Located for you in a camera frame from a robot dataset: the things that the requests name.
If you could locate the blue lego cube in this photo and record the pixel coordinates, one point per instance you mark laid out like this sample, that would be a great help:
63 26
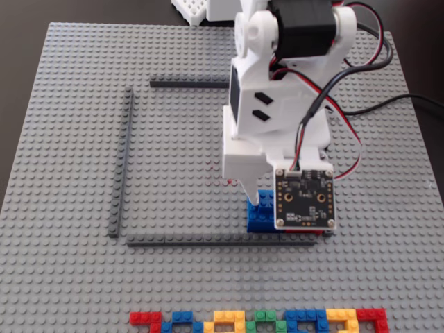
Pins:
265 218

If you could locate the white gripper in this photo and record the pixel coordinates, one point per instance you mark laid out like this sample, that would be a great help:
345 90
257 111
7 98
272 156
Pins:
244 163

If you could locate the grey studded lego baseplate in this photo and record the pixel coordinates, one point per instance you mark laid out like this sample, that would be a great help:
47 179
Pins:
69 138

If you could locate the green lego brick letter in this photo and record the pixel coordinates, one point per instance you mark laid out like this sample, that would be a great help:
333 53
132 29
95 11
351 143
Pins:
265 316

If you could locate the red lego brick letter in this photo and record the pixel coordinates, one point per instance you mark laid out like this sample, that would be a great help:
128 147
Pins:
144 318
373 314

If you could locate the dark grey lego strip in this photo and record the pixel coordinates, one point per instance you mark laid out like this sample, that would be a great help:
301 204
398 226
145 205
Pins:
208 240
327 234
121 163
190 82

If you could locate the white perforated plastic plate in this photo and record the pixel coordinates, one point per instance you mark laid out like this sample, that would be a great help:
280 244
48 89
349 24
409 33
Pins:
189 10

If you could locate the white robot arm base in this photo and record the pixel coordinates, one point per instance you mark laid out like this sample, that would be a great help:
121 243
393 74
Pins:
222 8

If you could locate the black camera circuit board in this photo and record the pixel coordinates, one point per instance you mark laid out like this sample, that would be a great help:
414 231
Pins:
305 204

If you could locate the red lego brick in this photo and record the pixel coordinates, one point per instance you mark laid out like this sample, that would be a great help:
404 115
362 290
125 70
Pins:
301 231

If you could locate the yellow lego brick letter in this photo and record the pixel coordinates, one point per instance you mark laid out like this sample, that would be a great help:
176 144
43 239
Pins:
341 315
225 316

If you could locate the blue lego brick letter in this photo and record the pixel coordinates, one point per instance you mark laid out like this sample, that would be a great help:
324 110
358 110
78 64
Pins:
182 317
305 315

